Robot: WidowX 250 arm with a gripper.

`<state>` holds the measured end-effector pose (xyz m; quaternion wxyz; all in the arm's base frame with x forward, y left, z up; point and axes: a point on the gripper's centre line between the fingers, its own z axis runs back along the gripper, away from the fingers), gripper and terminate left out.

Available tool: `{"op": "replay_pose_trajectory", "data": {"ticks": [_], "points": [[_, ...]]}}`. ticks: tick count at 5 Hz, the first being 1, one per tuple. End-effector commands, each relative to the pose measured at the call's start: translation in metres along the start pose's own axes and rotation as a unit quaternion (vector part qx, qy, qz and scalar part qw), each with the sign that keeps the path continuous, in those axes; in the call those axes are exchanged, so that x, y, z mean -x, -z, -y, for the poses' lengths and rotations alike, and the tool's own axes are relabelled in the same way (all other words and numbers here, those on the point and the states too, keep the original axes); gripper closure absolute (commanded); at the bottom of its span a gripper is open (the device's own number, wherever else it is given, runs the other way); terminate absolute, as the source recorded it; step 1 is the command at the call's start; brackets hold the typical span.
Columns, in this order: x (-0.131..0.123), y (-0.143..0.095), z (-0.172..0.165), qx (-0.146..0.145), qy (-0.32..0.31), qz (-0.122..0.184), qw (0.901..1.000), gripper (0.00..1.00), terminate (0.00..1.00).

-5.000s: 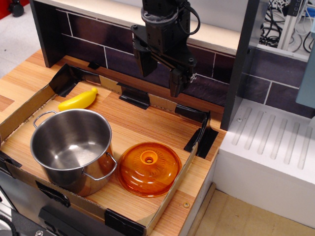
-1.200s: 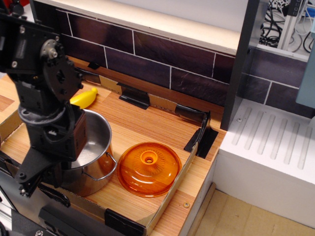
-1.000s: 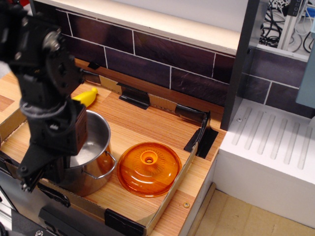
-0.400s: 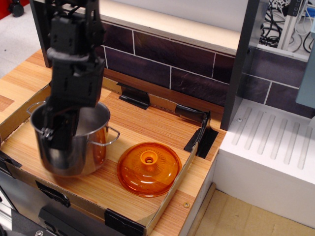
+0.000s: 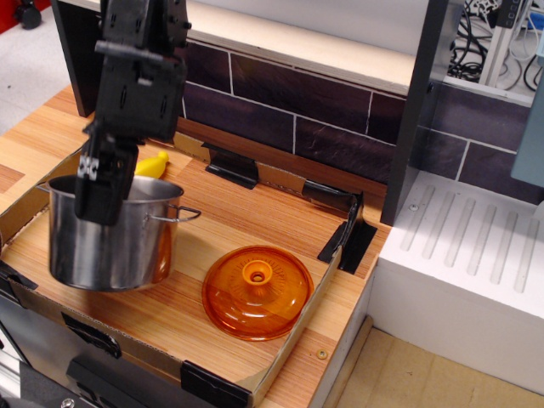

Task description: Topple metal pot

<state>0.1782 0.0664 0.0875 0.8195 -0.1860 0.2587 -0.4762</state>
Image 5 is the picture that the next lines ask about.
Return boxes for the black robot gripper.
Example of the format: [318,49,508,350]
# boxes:
[75,1,191,226]

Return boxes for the stainless steel pot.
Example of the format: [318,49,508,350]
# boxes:
[39,176,201,292]

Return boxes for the cardboard fence with black tape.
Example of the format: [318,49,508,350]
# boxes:
[1,122,390,407]

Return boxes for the yellow plastic banana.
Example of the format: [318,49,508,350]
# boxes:
[134,151,169,179]

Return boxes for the black caster wheel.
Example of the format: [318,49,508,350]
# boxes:
[14,0,42,30]

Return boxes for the orange glass lid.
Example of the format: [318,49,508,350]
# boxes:
[201,246,314,341]

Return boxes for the white dish drainer sink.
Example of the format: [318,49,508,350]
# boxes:
[368,173,543,393]

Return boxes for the dark grey shelf frame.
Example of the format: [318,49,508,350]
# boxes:
[49,0,451,227]

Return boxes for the tangled cables in background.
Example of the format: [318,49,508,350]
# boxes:
[448,0,544,91]

